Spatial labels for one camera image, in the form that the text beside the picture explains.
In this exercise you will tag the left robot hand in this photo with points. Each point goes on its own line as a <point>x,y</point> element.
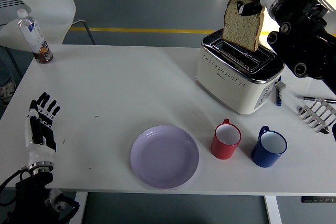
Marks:
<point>39,154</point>

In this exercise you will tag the bread slice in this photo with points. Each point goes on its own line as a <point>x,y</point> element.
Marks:
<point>241,30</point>

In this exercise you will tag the purple plate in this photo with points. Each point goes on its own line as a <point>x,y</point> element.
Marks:
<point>164,157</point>

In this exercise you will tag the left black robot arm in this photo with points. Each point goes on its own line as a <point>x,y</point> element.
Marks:
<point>29,187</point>

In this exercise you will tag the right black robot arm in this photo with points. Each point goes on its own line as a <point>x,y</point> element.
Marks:
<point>309,37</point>

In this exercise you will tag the white table leg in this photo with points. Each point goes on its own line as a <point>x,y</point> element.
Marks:
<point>273,211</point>
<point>78,208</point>

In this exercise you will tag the cream and chrome toaster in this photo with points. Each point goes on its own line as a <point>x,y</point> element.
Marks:
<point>228,85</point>

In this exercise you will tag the blue marker pen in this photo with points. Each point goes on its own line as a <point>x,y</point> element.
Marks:
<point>278,98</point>

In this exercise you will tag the silver pen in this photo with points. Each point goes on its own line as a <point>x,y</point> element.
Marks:
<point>305,98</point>

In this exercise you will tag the clear plastic drink bottle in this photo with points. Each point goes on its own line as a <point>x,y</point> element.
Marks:
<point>34,35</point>

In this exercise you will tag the metal toast rack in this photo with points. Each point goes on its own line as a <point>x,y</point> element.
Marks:
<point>307,112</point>

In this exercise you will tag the yellow floor tape line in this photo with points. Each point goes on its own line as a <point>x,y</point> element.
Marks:
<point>131,30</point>

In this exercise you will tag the red mug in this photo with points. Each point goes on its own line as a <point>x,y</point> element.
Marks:
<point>221,151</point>

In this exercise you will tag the blue mug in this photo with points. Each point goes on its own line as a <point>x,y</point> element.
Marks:
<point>262,158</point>

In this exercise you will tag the black table control panel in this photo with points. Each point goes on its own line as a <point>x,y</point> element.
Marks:
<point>317,200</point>

